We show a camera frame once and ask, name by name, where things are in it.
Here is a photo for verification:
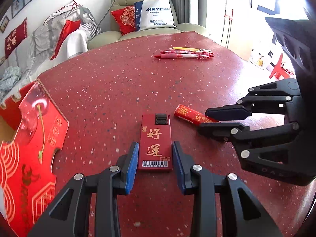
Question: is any red gold slim lighter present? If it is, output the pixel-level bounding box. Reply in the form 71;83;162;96
174;104;219;126

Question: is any red lighter box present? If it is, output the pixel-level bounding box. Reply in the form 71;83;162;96
138;113;173;172

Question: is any red plastic chair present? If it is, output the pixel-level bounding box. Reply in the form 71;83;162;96
269;54;294;79

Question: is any red marker pen back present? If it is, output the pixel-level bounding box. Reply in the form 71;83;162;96
160;50;214;57

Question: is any red marker pen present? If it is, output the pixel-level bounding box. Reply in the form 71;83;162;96
154;54;211;59
160;50;214;57

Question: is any red marker pen front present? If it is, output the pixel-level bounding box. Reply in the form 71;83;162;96
154;54;211;59

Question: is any red cardboard fruit box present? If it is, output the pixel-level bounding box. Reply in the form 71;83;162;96
1;80;69;236

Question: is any yellow pen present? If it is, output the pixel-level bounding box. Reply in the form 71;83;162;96
168;47;213;53

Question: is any white blue printed bag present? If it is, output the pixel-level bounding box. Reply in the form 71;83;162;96
134;0;175;31

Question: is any red embroidered cushion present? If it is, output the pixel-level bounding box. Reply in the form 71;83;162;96
111;6;137;35

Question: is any grey crumpled blanket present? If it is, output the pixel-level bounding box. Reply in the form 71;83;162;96
0;66;22;101

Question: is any beige armchair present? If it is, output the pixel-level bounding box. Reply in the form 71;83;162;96
88;0;209;50

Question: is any grey striped sofa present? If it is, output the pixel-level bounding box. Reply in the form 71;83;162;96
0;0;102;85

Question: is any red sofa pillow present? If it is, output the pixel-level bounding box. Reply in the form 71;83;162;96
50;20;81;60

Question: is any dark red text cushion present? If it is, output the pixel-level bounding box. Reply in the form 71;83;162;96
4;18;27;59

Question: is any framed wall picture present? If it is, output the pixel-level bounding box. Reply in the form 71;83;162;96
0;16;10;33

